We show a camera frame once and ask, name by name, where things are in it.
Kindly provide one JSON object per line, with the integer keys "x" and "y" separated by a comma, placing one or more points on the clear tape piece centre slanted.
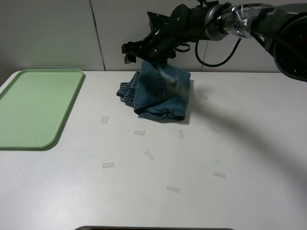
{"x": 149, "y": 155}

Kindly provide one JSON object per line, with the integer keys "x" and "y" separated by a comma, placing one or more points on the light green plastic tray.
{"x": 35, "y": 105}

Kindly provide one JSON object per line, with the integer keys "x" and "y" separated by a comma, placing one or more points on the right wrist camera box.
{"x": 156, "y": 21}

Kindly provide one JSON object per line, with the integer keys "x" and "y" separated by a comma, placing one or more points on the clear tape piece bottom centre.
{"x": 173, "y": 189}

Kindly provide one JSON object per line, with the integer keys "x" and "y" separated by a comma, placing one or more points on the clear tape piece lower left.
{"x": 108, "y": 165}

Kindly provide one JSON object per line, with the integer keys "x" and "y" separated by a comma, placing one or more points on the clear tape piece lower right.
{"x": 218, "y": 174}

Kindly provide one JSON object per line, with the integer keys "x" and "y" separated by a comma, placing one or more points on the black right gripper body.
{"x": 154, "y": 48}

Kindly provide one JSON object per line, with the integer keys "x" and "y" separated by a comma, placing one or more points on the clear tape piece centre upright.
{"x": 181, "y": 134}

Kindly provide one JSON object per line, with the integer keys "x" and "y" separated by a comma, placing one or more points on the clear tape piece left upper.
{"x": 104, "y": 119}

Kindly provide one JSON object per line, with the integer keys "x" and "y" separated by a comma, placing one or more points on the children's blue denim shorts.
{"x": 157, "y": 92}

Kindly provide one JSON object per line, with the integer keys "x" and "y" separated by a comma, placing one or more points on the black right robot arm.
{"x": 280, "y": 30}

